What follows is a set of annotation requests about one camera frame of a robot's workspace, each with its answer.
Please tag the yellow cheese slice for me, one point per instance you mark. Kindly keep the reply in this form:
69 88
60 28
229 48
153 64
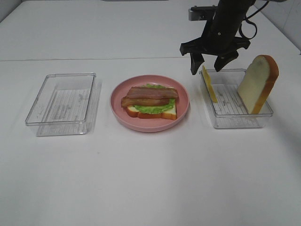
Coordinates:
207 80

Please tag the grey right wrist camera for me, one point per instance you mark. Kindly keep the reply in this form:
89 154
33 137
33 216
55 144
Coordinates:
201 13

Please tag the green lettuce leaf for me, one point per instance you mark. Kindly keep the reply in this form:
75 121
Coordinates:
155 109

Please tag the clear left plastic tray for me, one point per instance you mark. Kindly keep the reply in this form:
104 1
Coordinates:
64 105

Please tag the clear plastic tray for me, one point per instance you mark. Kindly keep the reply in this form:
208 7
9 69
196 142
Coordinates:
229 111
64 105

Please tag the pink round plate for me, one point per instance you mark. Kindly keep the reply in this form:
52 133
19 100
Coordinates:
148 125

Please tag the clear right plastic tray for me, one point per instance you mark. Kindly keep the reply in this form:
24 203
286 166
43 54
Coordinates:
229 111

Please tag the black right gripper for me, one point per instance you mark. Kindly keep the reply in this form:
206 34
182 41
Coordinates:
218 37

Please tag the bread slice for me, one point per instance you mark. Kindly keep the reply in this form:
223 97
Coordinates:
258 82
168 114

